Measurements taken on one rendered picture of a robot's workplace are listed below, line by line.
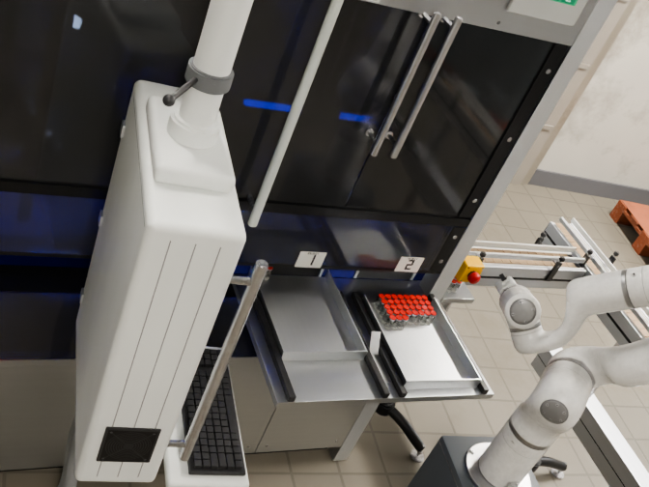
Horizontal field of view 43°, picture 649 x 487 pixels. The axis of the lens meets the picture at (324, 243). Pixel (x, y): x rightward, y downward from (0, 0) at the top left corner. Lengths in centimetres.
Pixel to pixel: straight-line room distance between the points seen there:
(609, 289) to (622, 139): 412
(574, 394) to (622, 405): 242
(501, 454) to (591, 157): 396
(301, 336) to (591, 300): 83
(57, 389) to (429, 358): 109
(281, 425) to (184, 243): 160
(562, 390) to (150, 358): 94
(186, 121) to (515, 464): 122
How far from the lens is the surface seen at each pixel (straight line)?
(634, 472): 319
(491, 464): 226
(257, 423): 292
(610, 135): 592
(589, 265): 328
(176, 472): 203
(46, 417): 266
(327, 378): 227
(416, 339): 253
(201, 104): 155
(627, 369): 200
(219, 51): 150
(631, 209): 595
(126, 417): 180
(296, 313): 240
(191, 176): 152
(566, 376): 204
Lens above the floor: 242
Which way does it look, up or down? 34 degrees down
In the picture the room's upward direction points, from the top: 24 degrees clockwise
